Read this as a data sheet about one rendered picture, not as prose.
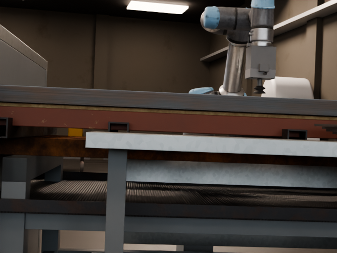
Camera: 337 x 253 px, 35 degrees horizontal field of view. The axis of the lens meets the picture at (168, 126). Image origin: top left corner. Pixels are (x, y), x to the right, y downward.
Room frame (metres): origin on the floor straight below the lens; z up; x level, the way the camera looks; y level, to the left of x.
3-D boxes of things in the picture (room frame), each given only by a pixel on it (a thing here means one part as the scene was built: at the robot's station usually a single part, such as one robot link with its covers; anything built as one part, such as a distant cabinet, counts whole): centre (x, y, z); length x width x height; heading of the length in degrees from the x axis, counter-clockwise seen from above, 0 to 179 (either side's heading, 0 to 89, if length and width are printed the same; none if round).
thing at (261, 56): (1.74, -0.29, 1.00); 0.10 x 0.09 x 0.16; 7
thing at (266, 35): (1.75, -0.29, 1.08); 0.08 x 0.08 x 0.05
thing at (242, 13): (1.85, -0.27, 1.15); 0.11 x 0.11 x 0.08; 1
